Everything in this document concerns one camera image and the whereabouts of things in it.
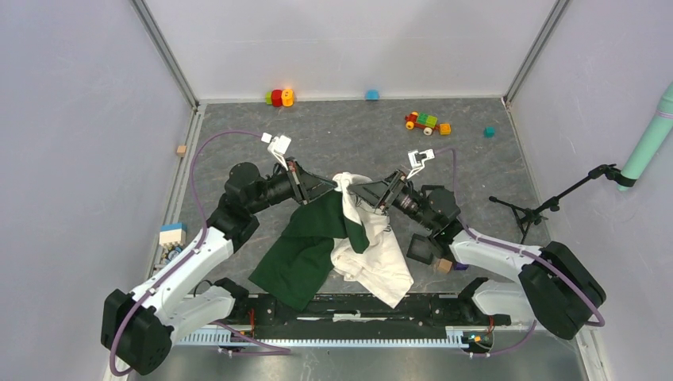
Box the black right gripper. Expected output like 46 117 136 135
348 169 436 232

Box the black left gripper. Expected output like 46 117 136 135
248 157 337 214

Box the white and green t-shirt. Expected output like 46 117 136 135
248 172 414 311

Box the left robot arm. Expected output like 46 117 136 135
101 160 337 377

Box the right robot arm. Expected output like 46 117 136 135
346 171 606 340

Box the colourful toy block train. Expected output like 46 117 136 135
405 111 452 136

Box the blue round toy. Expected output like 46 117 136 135
364 89 380 102

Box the red green orange toy stack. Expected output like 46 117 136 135
265 88 295 107

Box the teal cube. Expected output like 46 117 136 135
483 126 495 138

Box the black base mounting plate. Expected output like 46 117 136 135
223 293 512 340

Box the black tripod stand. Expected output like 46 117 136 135
488 164 636 244

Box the blue and white block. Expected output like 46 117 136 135
158 222 187 250

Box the blue owl toy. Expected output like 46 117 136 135
162 246 183 264

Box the teal padded pole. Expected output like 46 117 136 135
617 84 672 191

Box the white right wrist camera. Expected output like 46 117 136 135
406 148 435 179

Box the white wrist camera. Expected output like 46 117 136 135
406 148 435 179
260 133 291 170

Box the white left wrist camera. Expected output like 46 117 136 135
260 133 291 170

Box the black square frame tray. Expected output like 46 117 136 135
406 233 435 265

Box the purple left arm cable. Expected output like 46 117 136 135
108 129 293 378

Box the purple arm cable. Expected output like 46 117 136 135
108 129 293 378
434 147 606 359

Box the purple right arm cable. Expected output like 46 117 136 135
434 147 606 359

